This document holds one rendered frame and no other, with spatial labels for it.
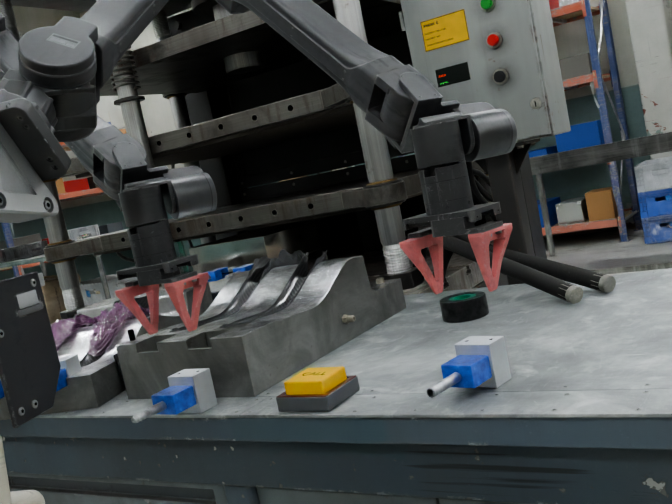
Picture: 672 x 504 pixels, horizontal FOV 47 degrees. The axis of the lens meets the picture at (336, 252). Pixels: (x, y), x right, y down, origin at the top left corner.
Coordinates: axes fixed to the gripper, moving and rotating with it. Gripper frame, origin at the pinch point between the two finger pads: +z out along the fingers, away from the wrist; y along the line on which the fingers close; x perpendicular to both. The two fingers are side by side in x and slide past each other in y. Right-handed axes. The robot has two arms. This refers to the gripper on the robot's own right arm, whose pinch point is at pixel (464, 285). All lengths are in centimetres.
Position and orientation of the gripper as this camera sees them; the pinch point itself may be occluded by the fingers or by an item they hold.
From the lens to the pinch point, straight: 94.4
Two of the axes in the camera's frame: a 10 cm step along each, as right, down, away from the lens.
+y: -7.2, 0.8, 6.9
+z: 2.0, 9.8, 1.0
